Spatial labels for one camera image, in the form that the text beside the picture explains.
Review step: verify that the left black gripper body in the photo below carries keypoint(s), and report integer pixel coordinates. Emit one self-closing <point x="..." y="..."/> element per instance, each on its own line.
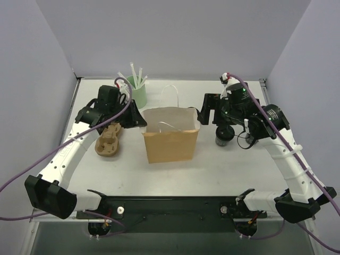
<point x="130" y="114"/>

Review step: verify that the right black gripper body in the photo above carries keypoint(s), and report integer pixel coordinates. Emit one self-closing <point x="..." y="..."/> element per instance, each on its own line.
<point x="215" y="109"/>

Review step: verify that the black cup lid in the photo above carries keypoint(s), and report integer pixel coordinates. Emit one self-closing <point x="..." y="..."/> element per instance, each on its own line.
<point x="225" y="132"/>

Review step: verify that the brown cardboard cup carrier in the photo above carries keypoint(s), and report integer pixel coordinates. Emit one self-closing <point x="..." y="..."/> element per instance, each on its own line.
<point x="107" y="145"/>

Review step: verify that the brown paper bag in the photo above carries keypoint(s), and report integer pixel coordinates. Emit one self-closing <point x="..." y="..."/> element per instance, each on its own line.
<point x="171" y="133"/>

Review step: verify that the black coffee cup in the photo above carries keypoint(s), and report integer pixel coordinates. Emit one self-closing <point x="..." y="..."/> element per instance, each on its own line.
<point x="250" y="139"/>
<point x="223" y="141"/>

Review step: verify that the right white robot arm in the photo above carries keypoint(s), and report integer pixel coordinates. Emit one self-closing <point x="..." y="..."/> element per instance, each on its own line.
<point x="305" y="193"/>

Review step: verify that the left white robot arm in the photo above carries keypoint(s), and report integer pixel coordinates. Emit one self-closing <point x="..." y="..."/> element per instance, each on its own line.
<point x="48" y="191"/>

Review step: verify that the green straw holder cup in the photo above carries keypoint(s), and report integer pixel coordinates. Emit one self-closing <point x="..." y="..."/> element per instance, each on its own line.
<point x="139" y="95"/>

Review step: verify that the wrapped straw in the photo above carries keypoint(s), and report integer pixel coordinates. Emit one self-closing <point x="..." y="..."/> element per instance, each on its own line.
<point x="144" y="79"/>
<point x="139" y="78"/>
<point x="122" y="76"/>
<point x="134" y="75"/>

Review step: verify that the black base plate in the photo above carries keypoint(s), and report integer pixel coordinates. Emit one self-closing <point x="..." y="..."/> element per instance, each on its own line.
<point x="193" y="223"/>

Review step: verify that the aluminium frame rail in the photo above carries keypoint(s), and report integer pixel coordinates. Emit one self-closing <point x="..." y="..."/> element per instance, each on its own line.
<point x="115" y="213"/>

